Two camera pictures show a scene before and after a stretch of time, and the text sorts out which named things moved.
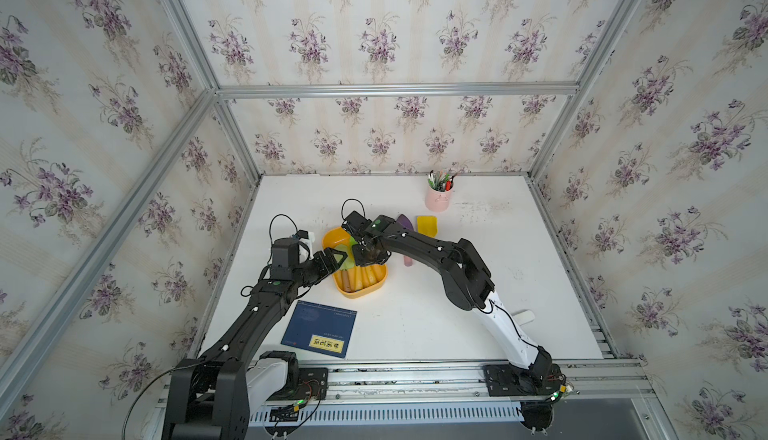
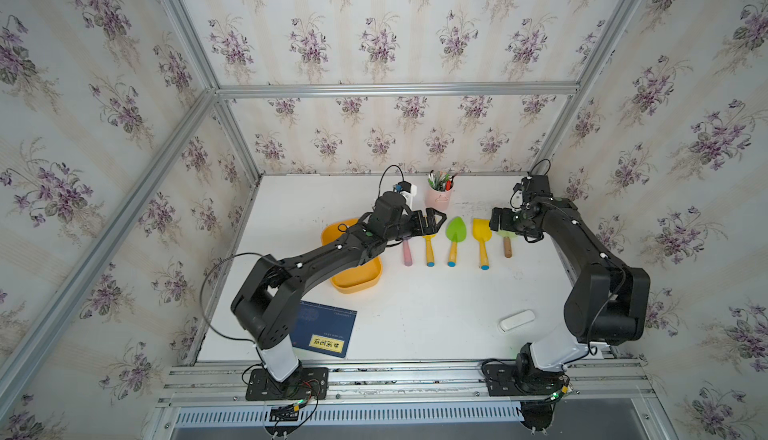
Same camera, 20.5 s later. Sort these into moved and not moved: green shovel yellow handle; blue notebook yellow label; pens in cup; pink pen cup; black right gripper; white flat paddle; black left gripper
Moved: black right gripper; black left gripper; green shovel yellow handle
Not moved: blue notebook yellow label; white flat paddle; pink pen cup; pens in cup
